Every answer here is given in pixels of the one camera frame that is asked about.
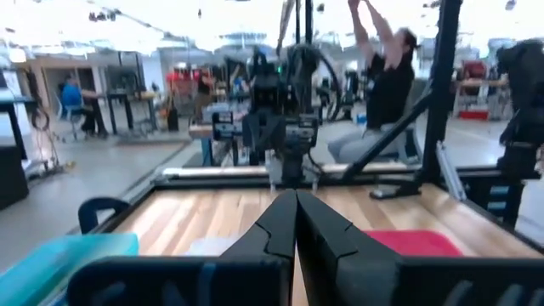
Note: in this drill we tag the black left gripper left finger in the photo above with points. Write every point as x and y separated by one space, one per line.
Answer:
255 280

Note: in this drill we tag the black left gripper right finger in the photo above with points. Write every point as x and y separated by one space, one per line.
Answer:
348 276

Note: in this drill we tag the pink-red plastic bin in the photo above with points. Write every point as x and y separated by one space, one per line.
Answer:
412 243

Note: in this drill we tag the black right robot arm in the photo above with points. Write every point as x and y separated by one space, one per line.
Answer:
293 85

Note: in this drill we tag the red parts shelf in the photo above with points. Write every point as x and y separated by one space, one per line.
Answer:
183 78

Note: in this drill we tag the person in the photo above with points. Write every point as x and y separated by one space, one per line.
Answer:
389 93
72 95

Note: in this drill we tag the black table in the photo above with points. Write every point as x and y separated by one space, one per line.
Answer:
127 95

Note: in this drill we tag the green translucent plastic bin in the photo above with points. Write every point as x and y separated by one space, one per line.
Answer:
51 263

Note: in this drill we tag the black cabinet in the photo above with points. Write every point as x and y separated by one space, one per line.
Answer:
13 174

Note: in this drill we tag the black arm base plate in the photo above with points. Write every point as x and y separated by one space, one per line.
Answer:
276 174

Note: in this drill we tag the black aluminium table frame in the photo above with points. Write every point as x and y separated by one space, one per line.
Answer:
438 127

